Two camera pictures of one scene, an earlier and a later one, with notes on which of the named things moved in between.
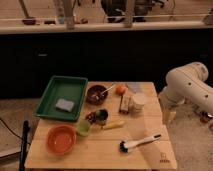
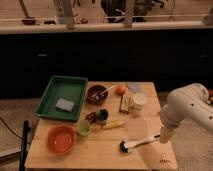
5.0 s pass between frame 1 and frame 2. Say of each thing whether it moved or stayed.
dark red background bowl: stayed
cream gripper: moved
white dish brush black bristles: stayed
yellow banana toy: stayed
